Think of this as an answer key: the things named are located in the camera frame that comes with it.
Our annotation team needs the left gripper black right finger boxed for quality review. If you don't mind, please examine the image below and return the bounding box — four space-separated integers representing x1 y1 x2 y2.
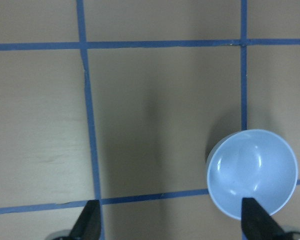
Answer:
241 197 289 240

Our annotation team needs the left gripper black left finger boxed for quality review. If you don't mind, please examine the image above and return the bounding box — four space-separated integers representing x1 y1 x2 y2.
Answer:
68 200 101 240

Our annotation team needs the blue bowl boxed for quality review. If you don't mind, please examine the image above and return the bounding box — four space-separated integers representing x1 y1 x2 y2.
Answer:
206 129 299 220

